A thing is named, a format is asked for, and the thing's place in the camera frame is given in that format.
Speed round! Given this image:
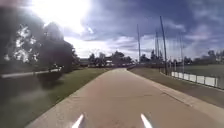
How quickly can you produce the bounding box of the row of distant trees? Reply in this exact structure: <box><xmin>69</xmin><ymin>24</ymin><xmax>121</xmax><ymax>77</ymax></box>
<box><xmin>79</xmin><ymin>50</ymin><xmax>135</xmax><ymax>68</ymax></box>

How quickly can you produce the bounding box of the pale concrete path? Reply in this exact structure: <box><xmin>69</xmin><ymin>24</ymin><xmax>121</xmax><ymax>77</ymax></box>
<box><xmin>24</xmin><ymin>67</ymin><xmax>224</xmax><ymax>128</ymax></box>

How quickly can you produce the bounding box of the tall pole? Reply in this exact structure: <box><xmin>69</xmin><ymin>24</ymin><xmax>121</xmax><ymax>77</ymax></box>
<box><xmin>158</xmin><ymin>15</ymin><xmax>169</xmax><ymax>76</ymax></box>
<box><xmin>154</xmin><ymin>31</ymin><xmax>161</xmax><ymax>64</ymax></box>
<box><xmin>135</xmin><ymin>23</ymin><xmax>142</xmax><ymax>65</ymax></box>
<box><xmin>178</xmin><ymin>33</ymin><xmax>185</xmax><ymax>73</ymax></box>

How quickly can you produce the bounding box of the robot's own part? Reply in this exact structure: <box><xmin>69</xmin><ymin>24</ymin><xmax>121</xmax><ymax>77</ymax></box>
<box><xmin>140</xmin><ymin>113</ymin><xmax>154</xmax><ymax>128</ymax></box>
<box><xmin>71</xmin><ymin>113</ymin><xmax>85</xmax><ymax>128</ymax></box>

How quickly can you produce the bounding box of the group of dark trees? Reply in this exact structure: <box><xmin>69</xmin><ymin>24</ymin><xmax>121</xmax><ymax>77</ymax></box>
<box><xmin>0</xmin><ymin>6</ymin><xmax>80</xmax><ymax>83</ymax></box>

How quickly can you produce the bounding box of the grass strip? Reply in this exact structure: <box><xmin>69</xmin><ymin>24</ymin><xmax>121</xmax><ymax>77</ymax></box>
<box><xmin>128</xmin><ymin>66</ymin><xmax>224</xmax><ymax>110</ymax></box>

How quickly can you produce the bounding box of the grass verge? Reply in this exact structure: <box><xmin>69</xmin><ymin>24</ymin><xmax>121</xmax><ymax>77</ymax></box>
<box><xmin>0</xmin><ymin>67</ymin><xmax>112</xmax><ymax>128</ymax></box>

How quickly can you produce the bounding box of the fence with white panels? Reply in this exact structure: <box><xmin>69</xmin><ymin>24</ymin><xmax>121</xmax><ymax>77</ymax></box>
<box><xmin>169</xmin><ymin>70</ymin><xmax>221</xmax><ymax>90</ymax></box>

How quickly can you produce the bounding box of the green sports field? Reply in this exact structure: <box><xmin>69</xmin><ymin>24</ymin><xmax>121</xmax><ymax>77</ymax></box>
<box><xmin>174</xmin><ymin>63</ymin><xmax>224</xmax><ymax>88</ymax></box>

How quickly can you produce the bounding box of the pale rail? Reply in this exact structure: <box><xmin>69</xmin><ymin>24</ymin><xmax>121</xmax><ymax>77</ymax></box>
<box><xmin>0</xmin><ymin>67</ymin><xmax>63</xmax><ymax>80</ymax></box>

